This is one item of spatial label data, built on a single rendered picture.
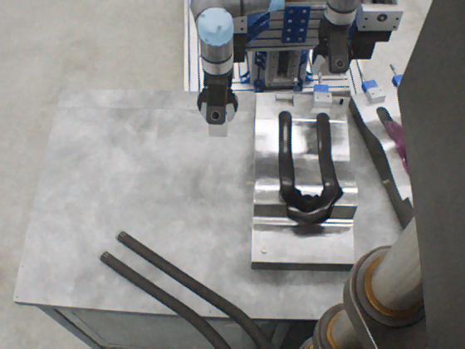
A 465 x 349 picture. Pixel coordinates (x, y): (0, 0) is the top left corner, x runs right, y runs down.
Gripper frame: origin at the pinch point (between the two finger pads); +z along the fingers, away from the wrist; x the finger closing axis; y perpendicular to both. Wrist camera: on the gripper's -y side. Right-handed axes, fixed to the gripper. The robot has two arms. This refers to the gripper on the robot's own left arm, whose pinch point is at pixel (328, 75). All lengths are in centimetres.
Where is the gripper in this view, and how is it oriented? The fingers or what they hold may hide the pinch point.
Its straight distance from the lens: 143.5
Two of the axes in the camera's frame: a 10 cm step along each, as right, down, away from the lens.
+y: 0.4, -8.7, 4.9
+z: 0.0, 4.9, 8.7
